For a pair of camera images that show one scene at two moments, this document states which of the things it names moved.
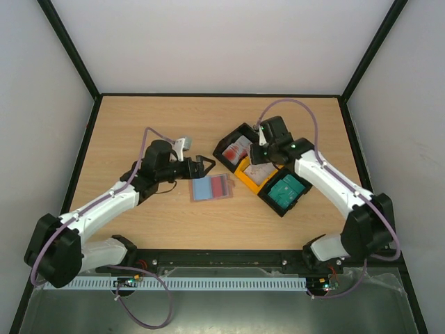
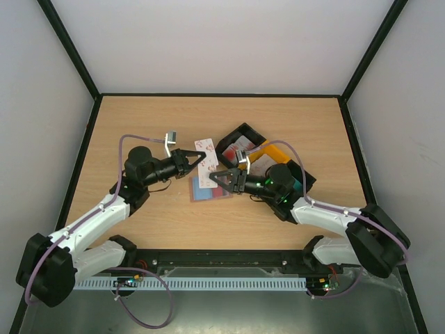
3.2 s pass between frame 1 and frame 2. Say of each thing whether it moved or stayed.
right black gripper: moved
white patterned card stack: stayed
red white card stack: stayed
